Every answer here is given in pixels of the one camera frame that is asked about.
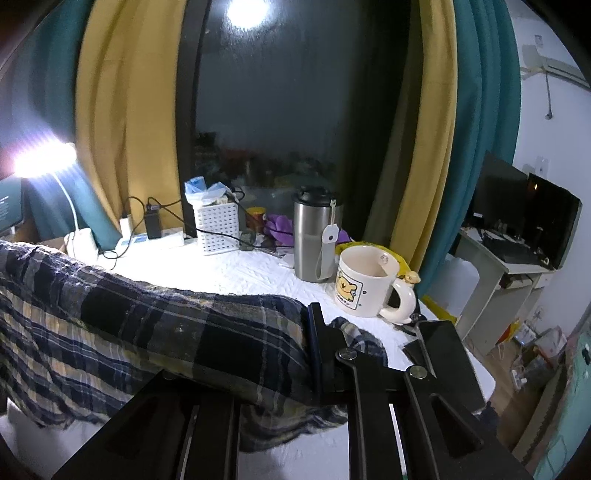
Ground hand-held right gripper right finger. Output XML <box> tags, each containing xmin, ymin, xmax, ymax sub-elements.
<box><xmin>307</xmin><ymin>302</ymin><xmax>532</xmax><ymax>480</ymax></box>

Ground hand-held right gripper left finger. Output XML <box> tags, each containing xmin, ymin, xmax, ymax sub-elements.
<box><xmin>51</xmin><ymin>369</ymin><xmax>242</xmax><ymax>480</ymax></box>

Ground blue plaid pants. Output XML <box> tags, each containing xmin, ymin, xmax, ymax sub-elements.
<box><xmin>0</xmin><ymin>239</ymin><xmax>389</xmax><ymax>455</ymax></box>

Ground white bear print mug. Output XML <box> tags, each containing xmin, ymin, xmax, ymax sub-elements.
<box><xmin>333</xmin><ymin>246</ymin><xmax>422</xmax><ymax>326</ymax></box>

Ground white quilted table cover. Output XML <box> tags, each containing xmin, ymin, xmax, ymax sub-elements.
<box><xmin>0</xmin><ymin>231</ymin><xmax>497</xmax><ymax>480</ymax></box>

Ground stainless steel tumbler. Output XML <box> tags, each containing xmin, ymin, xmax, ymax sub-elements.
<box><xmin>293</xmin><ymin>185</ymin><xmax>345</xmax><ymax>283</ymax></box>

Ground black flat device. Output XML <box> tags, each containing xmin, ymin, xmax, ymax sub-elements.
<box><xmin>403</xmin><ymin>320</ymin><xmax>486</xmax><ymax>413</ymax></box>

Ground purple cloth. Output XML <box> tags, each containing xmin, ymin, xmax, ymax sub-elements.
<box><xmin>264</xmin><ymin>213</ymin><xmax>354</xmax><ymax>245</ymax></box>

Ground white perforated plastic basket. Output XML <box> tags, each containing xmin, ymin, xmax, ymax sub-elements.
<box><xmin>194</xmin><ymin>199</ymin><xmax>241</xmax><ymax>256</ymax></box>

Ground grey computer desk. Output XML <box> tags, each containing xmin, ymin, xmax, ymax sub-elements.
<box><xmin>450</xmin><ymin>228</ymin><xmax>555</xmax><ymax>356</ymax></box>

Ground white power strip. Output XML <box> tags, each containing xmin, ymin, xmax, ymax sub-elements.
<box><xmin>115</xmin><ymin>228</ymin><xmax>185</xmax><ymax>252</ymax></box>

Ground clear plastic bag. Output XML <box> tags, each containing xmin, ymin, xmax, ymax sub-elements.
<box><xmin>185</xmin><ymin>176</ymin><xmax>232</xmax><ymax>206</ymax></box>

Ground black power adapter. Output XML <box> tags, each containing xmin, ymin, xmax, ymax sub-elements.
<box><xmin>144</xmin><ymin>203</ymin><xmax>162</xmax><ymax>240</ymax></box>

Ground black keyboard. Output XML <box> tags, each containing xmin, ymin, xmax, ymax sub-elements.
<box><xmin>482</xmin><ymin>231</ymin><xmax>543</xmax><ymax>266</ymax></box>

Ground black monitor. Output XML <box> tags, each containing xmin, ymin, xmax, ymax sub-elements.
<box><xmin>468</xmin><ymin>150</ymin><xmax>529</xmax><ymax>232</ymax></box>
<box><xmin>524</xmin><ymin>173</ymin><xmax>583</xmax><ymax>271</ymax></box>

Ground dark window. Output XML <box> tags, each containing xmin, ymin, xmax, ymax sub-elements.
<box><xmin>178</xmin><ymin>0</ymin><xmax>416</xmax><ymax>241</ymax></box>

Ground yellow curtain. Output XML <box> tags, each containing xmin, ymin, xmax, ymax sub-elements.
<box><xmin>76</xmin><ymin>0</ymin><xmax>190</xmax><ymax>236</ymax></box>
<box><xmin>365</xmin><ymin>0</ymin><xmax>458</xmax><ymax>273</ymax></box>

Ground teal cloth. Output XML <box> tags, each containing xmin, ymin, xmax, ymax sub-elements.
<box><xmin>545</xmin><ymin>332</ymin><xmax>591</xmax><ymax>480</ymax></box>

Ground teal curtain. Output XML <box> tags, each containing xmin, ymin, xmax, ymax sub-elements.
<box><xmin>0</xmin><ymin>0</ymin><xmax>123</xmax><ymax>250</ymax></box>
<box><xmin>418</xmin><ymin>0</ymin><xmax>522</xmax><ymax>289</ymax></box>

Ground dark screen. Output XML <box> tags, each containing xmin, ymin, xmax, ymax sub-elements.
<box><xmin>0</xmin><ymin>178</ymin><xmax>24</xmax><ymax>232</ymax></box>

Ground white desk lamp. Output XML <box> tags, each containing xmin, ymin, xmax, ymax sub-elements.
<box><xmin>11</xmin><ymin>141</ymin><xmax>100</xmax><ymax>261</ymax></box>

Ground white air conditioner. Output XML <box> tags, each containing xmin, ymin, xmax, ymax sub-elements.
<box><xmin>521</xmin><ymin>55</ymin><xmax>591</xmax><ymax>90</ymax></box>

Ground black cable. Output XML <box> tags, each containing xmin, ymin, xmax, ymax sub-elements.
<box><xmin>99</xmin><ymin>196</ymin><xmax>252</xmax><ymax>273</ymax></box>

